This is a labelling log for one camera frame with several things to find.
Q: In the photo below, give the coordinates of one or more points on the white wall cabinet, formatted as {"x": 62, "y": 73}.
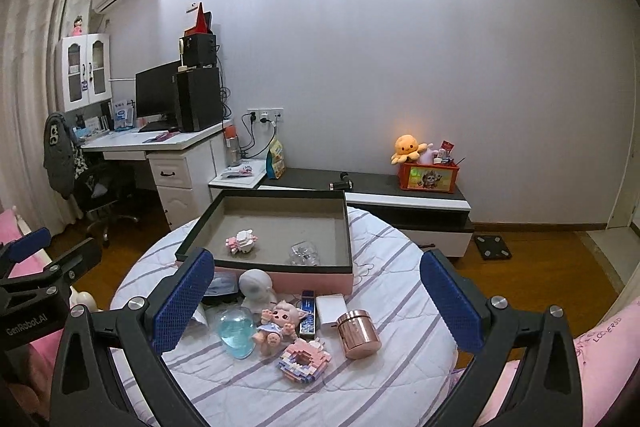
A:
{"x": 83, "y": 71}

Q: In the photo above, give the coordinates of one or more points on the black computer tower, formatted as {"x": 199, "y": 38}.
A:
{"x": 198, "y": 104}

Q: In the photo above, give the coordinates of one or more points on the black speaker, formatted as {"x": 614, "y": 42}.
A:
{"x": 198, "y": 50}

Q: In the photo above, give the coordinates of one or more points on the red capped bottle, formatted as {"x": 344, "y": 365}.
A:
{"x": 234, "y": 152}

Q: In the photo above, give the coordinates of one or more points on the orange octopus plush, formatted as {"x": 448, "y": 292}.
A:
{"x": 407, "y": 148}

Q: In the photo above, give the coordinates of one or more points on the pink black tray box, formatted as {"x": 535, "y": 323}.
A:
{"x": 280, "y": 219}

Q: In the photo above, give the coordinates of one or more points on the black office chair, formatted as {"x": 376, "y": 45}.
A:
{"x": 104, "y": 193}

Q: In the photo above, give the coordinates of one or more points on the pink white block toy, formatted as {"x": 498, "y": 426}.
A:
{"x": 242, "y": 242}

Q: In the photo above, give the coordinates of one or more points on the clear dental flosser box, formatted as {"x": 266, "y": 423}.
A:
{"x": 224, "y": 288}

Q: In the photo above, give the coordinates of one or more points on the pink bedding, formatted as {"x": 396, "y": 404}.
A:
{"x": 606, "y": 356}

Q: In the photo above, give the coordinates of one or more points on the black bathroom scale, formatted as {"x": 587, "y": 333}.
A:
{"x": 492, "y": 247}

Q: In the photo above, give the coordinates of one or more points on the pink doll figurine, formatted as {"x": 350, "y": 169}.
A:
{"x": 77, "y": 27}

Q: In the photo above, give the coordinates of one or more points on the red paper bag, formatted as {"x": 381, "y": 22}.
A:
{"x": 201, "y": 26}

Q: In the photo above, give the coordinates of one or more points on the rose gold metal jar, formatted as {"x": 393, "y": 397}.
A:
{"x": 358, "y": 334}

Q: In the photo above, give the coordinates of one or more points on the beige curtain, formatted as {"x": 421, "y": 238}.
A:
{"x": 30, "y": 31}

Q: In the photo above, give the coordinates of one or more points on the red storage box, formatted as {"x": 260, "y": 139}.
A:
{"x": 428, "y": 178}

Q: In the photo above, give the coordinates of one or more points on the striped white tablecloth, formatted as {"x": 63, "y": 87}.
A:
{"x": 400, "y": 385}

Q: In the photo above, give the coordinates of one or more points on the black white tv cabinet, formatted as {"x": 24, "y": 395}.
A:
{"x": 434, "y": 219}

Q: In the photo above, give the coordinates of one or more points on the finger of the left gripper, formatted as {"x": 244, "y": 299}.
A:
{"x": 20, "y": 249}

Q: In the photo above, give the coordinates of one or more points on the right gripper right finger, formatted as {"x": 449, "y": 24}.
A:
{"x": 546, "y": 388}

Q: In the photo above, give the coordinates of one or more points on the black monitor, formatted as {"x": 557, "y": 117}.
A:
{"x": 155, "y": 97}

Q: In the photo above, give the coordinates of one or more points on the pink pig doll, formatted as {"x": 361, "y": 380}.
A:
{"x": 277, "y": 325}

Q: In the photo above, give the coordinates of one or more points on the snack bag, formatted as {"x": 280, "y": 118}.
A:
{"x": 275, "y": 164}

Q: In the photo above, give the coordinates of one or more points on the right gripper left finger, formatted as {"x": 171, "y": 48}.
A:
{"x": 86, "y": 387}

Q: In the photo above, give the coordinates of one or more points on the white desk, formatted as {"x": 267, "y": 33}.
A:
{"x": 182, "y": 166}

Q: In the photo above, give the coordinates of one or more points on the white round robot figurine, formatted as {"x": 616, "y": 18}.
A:
{"x": 257, "y": 288}

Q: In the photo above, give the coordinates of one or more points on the blue patterned small box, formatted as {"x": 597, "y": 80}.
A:
{"x": 307, "y": 327}

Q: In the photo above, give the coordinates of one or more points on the white charger box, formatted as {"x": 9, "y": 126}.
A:
{"x": 329, "y": 309}

